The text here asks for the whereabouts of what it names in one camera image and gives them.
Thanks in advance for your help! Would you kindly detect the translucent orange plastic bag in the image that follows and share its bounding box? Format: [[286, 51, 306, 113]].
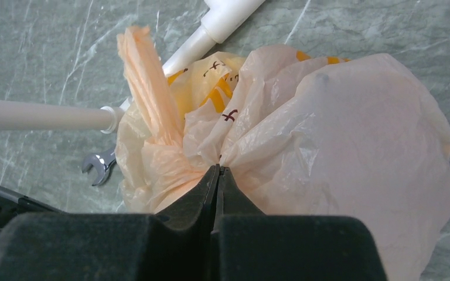
[[115, 44, 450, 280]]

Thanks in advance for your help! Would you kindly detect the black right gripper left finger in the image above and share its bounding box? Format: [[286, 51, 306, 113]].
[[0, 165, 220, 280]]

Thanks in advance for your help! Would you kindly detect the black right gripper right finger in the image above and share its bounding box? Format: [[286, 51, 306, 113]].
[[211, 167, 387, 280]]

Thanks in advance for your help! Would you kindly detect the silver open-end wrench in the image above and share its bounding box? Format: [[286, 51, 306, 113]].
[[81, 146, 116, 186]]

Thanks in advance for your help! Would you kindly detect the white PVC pipe frame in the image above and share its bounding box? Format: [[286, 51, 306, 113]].
[[0, 1, 263, 133]]

